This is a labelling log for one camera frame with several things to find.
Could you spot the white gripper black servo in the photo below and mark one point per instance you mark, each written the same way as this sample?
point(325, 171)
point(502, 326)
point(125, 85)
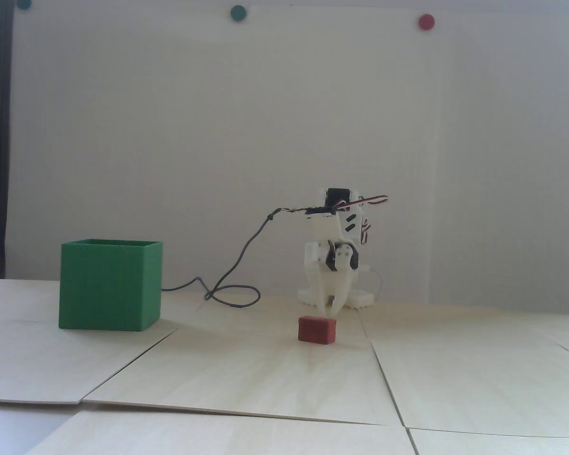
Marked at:
point(323, 279)

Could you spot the red block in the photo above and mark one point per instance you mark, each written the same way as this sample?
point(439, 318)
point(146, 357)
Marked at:
point(316, 330)

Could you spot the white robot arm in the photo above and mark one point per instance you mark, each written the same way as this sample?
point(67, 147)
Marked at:
point(329, 227)

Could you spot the green box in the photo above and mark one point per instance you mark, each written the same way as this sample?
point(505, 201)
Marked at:
point(109, 289)

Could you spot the light plywood sheet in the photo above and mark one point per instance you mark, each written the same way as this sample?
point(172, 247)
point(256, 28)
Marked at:
point(479, 379)
point(218, 436)
point(502, 445)
point(246, 379)
point(28, 360)

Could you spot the white board panel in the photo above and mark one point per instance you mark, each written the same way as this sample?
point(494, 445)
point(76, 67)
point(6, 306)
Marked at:
point(170, 118)

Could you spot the red round magnet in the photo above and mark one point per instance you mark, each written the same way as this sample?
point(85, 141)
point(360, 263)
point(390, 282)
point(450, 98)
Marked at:
point(426, 22)

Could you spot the green round magnet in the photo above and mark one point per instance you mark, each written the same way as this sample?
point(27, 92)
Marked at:
point(238, 13)
point(24, 4)

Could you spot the black camera on white mount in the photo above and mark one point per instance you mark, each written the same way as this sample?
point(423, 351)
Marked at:
point(318, 209)

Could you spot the black window frame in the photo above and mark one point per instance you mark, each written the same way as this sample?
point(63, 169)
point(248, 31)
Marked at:
point(2, 142)

